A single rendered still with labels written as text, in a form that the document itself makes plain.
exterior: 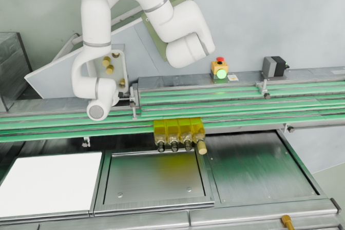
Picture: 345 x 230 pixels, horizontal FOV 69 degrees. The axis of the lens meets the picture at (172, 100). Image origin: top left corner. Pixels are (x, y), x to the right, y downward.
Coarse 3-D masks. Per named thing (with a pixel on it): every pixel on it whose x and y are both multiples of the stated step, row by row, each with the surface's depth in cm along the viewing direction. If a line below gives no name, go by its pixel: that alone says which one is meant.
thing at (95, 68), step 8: (104, 56) 120; (120, 56) 121; (88, 64) 114; (96, 64) 122; (112, 64) 123; (120, 64) 123; (88, 72) 116; (96, 72) 124; (104, 72) 125; (120, 72) 126; (120, 88) 125
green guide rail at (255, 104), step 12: (312, 96) 128; (324, 96) 128; (336, 96) 128; (144, 108) 122; (156, 108) 122; (168, 108) 122; (180, 108) 121; (192, 108) 121; (204, 108) 121; (216, 108) 120; (228, 108) 120; (240, 108) 120; (252, 108) 120; (264, 108) 121
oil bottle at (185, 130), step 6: (180, 120) 119; (186, 120) 118; (180, 126) 115; (186, 126) 115; (180, 132) 111; (186, 132) 111; (192, 132) 111; (180, 138) 112; (186, 138) 110; (192, 138) 111
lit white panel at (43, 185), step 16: (16, 160) 119; (32, 160) 119; (48, 160) 119; (64, 160) 119; (80, 160) 119; (96, 160) 118; (16, 176) 111; (32, 176) 111; (48, 176) 111; (64, 176) 111; (80, 176) 111; (96, 176) 110; (0, 192) 104; (16, 192) 104; (32, 192) 104; (48, 192) 104; (64, 192) 104; (80, 192) 103; (0, 208) 98; (16, 208) 98; (32, 208) 97; (48, 208) 97; (64, 208) 97; (80, 208) 97
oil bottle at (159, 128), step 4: (156, 120) 119; (160, 120) 119; (164, 120) 119; (156, 124) 116; (160, 124) 116; (164, 124) 116; (156, 128) 113; (160, 128) 113; (164, 128) 113; (156, 132) 111; (160, 132) 111; (164, 132) 111; (156, 136) 109; (160, 136) 109; (164, 136) 109; (156, 140) 109; (164, 140) 110; (156, 144) 111; (164, 144) 111
